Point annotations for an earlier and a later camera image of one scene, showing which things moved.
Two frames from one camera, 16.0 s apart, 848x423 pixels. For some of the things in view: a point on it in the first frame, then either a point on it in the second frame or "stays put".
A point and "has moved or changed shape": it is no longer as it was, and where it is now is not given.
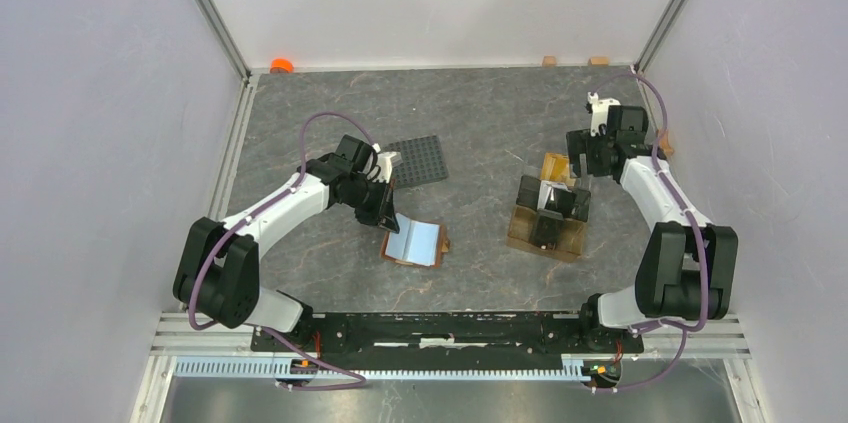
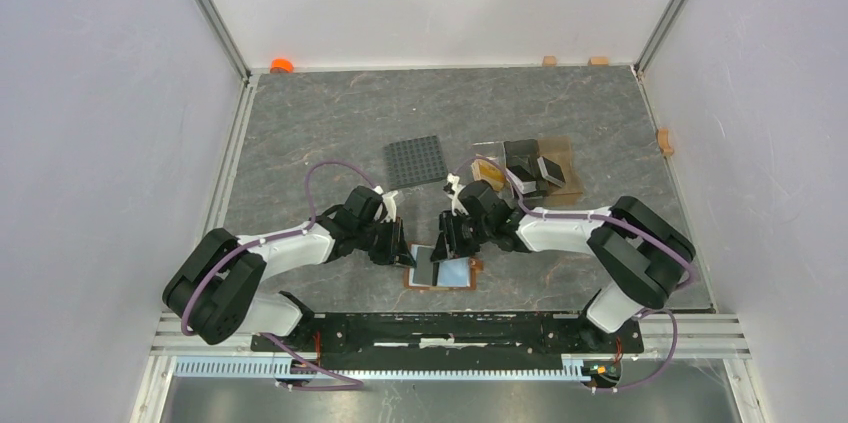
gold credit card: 556,167 to 488,171
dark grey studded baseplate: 422,159 stays put
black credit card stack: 528,193 to 521,157
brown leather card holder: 416,243 has moved or changed shape
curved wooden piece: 665,142 stays put
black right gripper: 581,142 to 446,238
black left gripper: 383,214 to 397,250
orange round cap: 281,65 stays put
